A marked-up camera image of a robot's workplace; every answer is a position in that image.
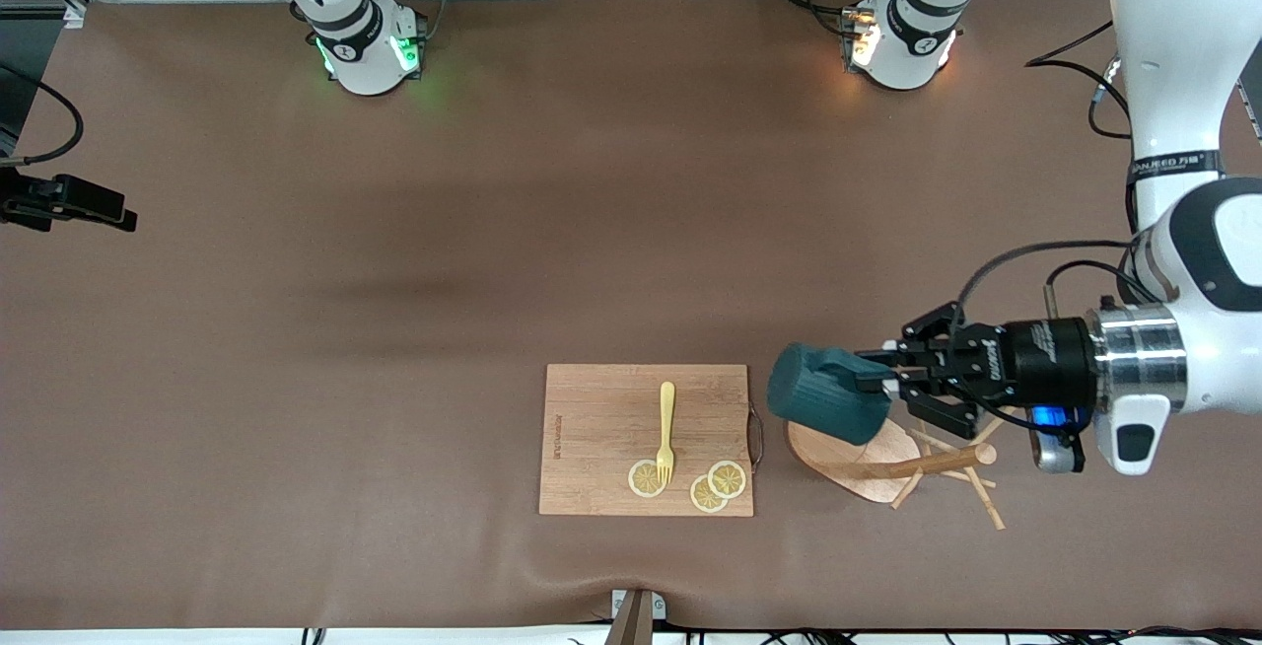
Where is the wooden cutting board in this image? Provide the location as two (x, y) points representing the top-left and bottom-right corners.
(538, 363), (765, 518)

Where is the dark green mug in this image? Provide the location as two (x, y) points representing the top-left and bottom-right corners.
(767, 343), (893, 446)

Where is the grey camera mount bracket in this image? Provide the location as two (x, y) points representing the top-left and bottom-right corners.
(603, 588), (667, 645)

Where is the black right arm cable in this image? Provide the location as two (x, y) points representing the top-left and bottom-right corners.
(0, 63), (85, 168)

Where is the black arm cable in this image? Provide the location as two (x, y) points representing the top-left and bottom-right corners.
(0, 63), (85, 168)
(954, 22), (1164, 330)

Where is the wooden mug tree rack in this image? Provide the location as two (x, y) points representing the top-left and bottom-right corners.
(786, 408), (1017, 532)

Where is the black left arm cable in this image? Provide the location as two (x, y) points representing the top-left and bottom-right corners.
(954, 22), (1164, 330)

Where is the yellow plastic fork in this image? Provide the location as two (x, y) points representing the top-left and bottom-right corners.
(656, 382), (677, 485)

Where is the brown table mat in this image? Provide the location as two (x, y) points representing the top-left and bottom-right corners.
(0, 0), (1262, 631)

